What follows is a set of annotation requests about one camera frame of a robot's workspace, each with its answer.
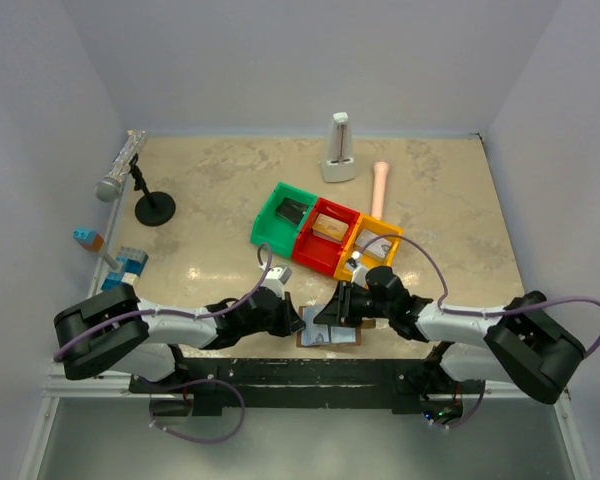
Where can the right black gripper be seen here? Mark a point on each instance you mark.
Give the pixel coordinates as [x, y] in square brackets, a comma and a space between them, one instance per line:
[346, 305]

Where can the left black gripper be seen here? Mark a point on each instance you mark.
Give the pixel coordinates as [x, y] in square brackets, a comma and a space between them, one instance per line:
[284, 314]

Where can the silver credit card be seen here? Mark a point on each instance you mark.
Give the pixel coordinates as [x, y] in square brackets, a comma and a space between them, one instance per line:
[313, 334]

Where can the brown leather card holder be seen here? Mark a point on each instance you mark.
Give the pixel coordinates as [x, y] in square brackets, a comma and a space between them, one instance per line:
[343, 336]

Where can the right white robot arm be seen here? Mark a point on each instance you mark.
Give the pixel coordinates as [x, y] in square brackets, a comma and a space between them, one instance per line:
[518, 343]

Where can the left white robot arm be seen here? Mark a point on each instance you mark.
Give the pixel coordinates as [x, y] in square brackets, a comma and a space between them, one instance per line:
[117, 330]

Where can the cards in yellow bin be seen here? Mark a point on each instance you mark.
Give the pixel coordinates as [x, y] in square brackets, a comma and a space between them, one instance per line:
[369, 245]

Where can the cards in red bin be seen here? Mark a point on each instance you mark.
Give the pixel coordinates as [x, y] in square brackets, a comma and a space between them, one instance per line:
[329, 228]

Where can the red plastic bin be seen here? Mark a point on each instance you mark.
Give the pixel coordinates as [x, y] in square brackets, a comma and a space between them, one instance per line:
[317, 253]

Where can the green plastic bin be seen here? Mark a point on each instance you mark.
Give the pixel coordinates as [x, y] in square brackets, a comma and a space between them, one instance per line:
[280, 235]

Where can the yellow plastic bin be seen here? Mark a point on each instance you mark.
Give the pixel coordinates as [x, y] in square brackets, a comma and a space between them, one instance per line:
[383, 229]

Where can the black item in green bin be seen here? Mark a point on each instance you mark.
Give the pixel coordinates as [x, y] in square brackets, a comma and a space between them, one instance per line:
[291, 211]

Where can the white metronome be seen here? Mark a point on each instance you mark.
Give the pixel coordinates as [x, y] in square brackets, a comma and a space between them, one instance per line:
[338, 164]

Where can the pink toy microphone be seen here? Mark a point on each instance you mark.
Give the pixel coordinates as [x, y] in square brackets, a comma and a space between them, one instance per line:
[380, 172]

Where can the blue toy brick stack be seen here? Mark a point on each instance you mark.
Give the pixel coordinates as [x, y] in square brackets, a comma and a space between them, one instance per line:
[131, 263]

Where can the black microphone stand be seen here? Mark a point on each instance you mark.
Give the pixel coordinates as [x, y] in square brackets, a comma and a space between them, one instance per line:
[153, 208]

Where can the blue orange toy block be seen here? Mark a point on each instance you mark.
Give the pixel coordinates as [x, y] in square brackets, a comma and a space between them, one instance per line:
[88, 239]

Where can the silver glitter microphone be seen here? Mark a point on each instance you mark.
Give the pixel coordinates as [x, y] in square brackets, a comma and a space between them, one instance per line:
[110, 187]

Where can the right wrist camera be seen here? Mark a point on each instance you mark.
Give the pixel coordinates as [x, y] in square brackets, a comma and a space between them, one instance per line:
[358, 269]

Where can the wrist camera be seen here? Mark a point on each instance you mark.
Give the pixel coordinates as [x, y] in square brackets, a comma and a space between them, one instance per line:
[276, 279]
[358, 269]

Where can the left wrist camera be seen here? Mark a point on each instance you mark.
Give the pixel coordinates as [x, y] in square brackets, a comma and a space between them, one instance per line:
[276, 279]

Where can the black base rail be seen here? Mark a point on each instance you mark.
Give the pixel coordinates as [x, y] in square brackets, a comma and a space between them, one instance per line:
[214, 384]

